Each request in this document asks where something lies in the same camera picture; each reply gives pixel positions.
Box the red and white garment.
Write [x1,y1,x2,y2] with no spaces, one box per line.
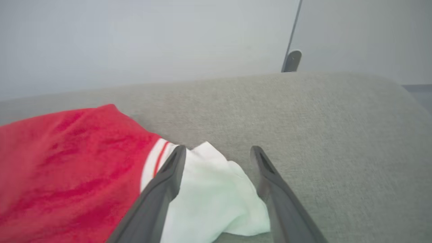
[0,104,271,243]

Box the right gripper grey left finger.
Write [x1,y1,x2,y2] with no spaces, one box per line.
[106,145,187,243]

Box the grey rounded metal bracket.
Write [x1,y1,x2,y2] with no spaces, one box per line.
[281,50,302,73]

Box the grey fabric sofa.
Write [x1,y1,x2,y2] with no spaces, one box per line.
[0,70,432,243]

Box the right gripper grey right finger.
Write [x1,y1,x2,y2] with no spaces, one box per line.
[250,146,328,243]

